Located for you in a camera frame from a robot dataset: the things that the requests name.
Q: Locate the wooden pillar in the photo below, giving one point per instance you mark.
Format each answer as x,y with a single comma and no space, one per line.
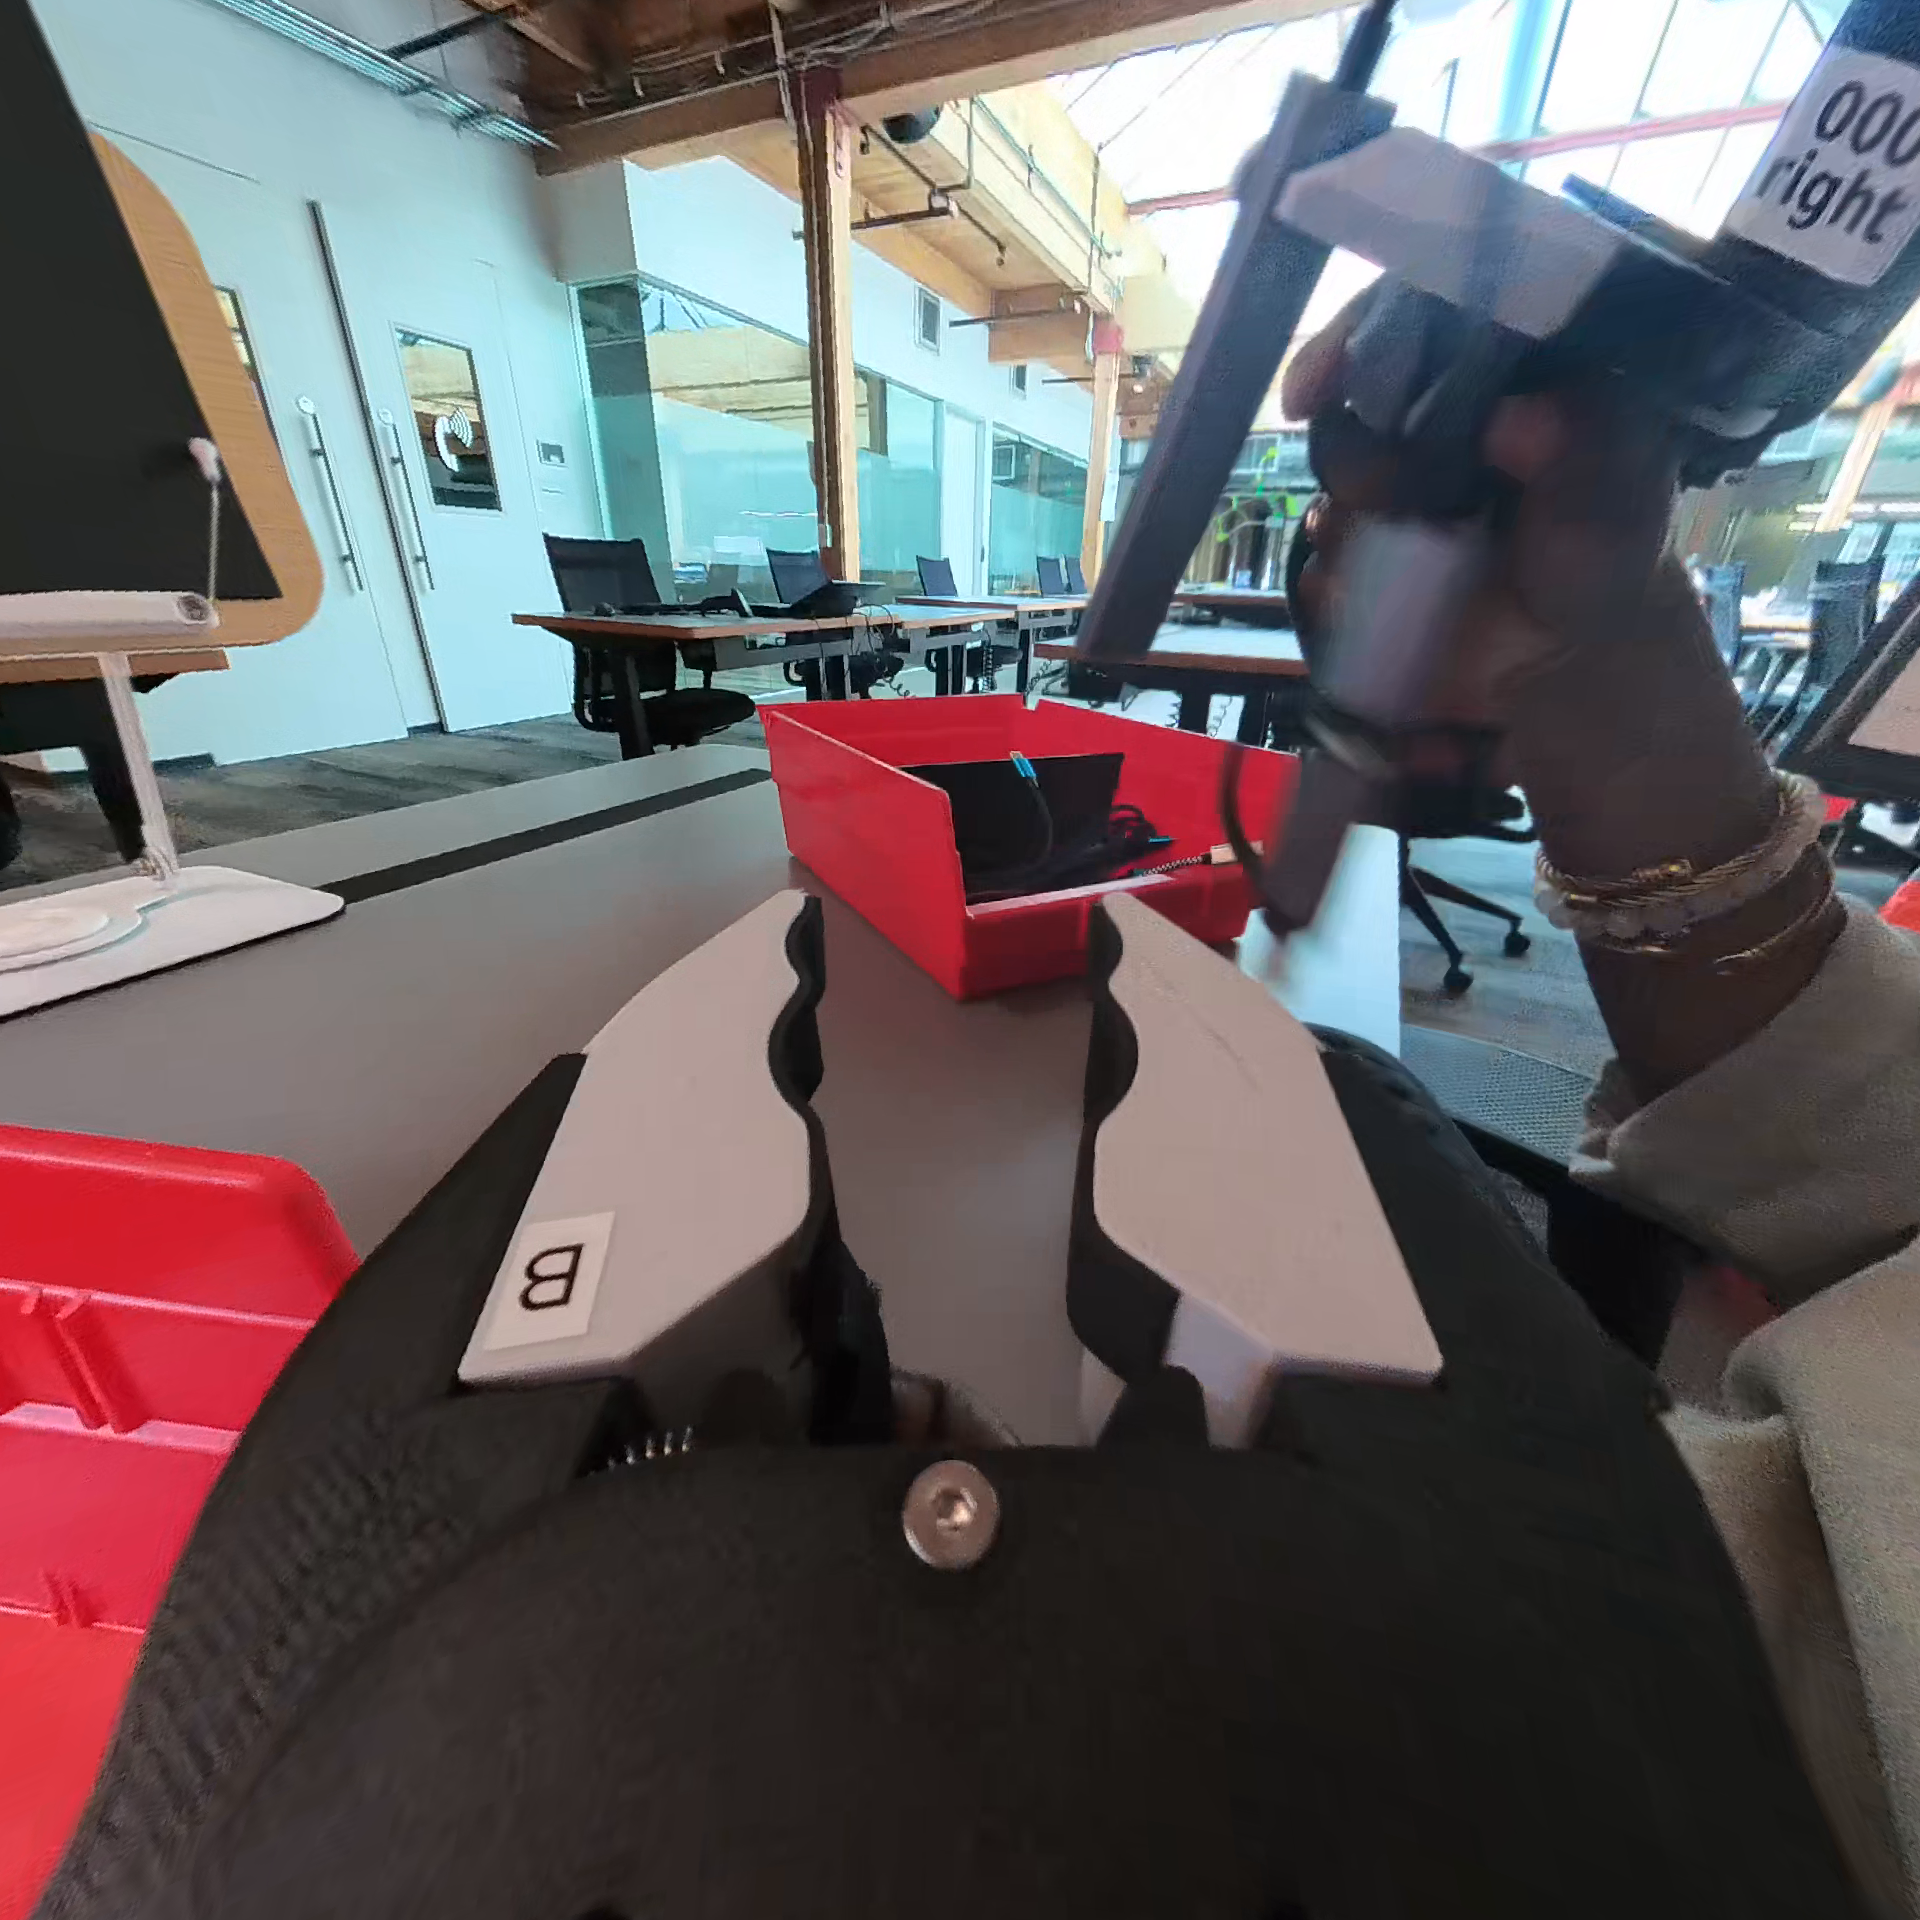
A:
1104,450
832,375

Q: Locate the person's grey sweater torso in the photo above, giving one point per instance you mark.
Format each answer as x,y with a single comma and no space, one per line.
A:
1815,1576

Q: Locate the plain door window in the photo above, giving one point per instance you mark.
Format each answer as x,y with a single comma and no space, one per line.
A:
242,352

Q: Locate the door window with logo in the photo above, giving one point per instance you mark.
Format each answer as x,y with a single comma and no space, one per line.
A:
452,421

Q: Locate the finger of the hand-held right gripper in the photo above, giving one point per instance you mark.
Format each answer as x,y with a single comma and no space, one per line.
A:
1440,225

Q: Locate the black bin divider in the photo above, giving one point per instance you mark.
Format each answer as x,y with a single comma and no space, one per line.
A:
974,826

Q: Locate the black ceiling dome camera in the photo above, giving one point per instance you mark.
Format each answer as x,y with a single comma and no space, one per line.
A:
912,123

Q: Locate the wood top office desk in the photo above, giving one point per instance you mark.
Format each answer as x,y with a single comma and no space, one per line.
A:
1202,648
676,620

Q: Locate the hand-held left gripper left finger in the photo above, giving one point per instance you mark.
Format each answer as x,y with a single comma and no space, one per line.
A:
676,1170

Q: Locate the wood-framed black screen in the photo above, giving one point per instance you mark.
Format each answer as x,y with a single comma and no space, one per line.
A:
90,375

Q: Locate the person's right forearm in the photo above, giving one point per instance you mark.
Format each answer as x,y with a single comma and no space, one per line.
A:
1770,1079

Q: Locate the white stand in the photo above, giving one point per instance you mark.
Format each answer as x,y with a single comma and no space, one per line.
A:
224,908

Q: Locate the red plastic bin with divider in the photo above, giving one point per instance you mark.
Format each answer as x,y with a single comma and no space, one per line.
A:
855,840

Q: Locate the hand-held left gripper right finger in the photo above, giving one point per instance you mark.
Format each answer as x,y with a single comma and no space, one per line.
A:
1261,1184

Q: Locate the person's right hand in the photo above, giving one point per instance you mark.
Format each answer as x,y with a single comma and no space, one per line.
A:
1622,645

